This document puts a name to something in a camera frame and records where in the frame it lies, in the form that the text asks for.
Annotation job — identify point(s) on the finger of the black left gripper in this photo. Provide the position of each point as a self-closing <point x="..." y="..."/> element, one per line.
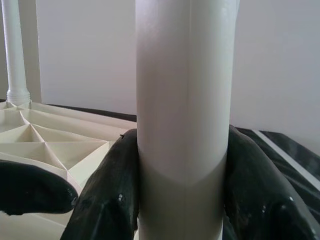
<point x="32" y="187"/>

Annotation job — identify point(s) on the white tape strip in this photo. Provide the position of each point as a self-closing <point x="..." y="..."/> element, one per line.
<point x="287" y="157"/>

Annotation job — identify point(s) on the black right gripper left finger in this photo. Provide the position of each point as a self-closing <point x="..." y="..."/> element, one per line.
<point x="107" y="200"/>

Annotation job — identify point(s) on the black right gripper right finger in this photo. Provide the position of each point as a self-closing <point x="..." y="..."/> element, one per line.
<point x="257" y="200"/>

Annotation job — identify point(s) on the white plastic table leg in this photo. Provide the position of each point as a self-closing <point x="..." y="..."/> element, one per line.
<point x="185" y="100"/>
<point x="16" y="62"/>

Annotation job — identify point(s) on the white plastic children table top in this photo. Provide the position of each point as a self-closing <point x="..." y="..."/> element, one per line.
<point x="50" y="150"/>

